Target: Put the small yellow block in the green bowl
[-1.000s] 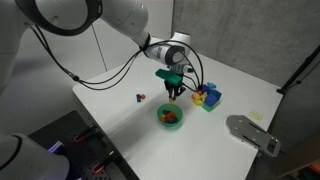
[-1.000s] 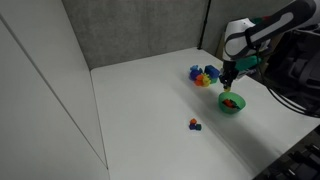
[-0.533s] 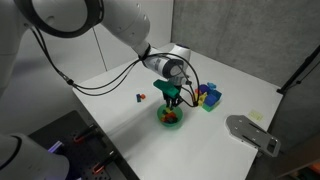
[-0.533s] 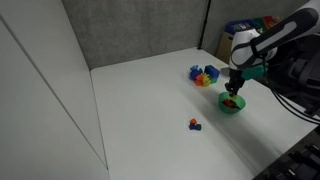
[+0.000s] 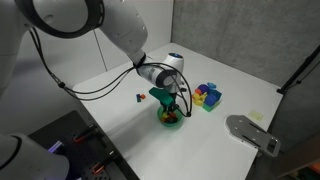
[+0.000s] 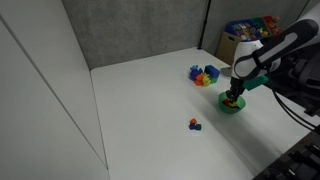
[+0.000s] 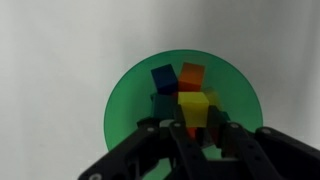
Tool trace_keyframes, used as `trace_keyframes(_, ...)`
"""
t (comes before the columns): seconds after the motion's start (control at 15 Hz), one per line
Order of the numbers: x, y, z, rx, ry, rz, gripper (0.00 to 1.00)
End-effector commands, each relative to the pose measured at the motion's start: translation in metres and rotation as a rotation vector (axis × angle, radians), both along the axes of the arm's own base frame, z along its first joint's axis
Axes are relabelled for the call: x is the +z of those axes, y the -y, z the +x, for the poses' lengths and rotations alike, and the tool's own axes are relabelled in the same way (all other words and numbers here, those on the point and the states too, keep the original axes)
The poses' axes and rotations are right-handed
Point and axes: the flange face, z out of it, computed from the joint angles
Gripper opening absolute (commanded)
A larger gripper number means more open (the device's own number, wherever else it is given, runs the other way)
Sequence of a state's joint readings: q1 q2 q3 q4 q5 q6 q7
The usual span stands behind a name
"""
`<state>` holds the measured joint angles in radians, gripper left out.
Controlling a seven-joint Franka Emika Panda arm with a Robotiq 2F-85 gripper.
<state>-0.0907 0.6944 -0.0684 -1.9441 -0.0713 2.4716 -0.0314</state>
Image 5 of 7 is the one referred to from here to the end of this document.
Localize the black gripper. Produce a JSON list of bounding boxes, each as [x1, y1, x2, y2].
[[165, 93, 183, 120]]

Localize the green bowl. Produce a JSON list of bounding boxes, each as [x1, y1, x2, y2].
[[156, 104, 185, 129]]

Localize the yellow toy pieces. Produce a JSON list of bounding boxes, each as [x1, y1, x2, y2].
[[191, 92, 208, 108]]

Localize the large blue cube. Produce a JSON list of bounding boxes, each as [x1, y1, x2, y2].
[[203, 93, 219, 107]]

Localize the light blue toy piece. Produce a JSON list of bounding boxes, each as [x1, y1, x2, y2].
[[206, 81, 218, 91]]

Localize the grey metal mounting plate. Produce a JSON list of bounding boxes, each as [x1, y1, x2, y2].
[[225, 114, 282, 159]]

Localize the yellow sticky note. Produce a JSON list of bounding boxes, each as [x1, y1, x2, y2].
[[247, 110, 265, 122]]

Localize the orange black clamp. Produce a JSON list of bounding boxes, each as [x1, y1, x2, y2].
[[73, 123, 99, 145], [91, 150, 116, 176]]

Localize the black tripod pole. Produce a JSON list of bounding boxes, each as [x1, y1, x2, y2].
[[276, 44, 320, 95]]

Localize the orange container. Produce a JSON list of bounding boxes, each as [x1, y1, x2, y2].
[[308, 161, 320, 175]]

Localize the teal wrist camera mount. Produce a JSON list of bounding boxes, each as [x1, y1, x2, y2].
[[148, 86, 175, 107]]

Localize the black cable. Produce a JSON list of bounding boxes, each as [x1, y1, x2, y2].
[[33, 28, 188, 116], [29, 28, 194, 118]]

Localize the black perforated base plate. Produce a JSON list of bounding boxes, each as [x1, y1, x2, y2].
[[27, 110, 141, 180]]

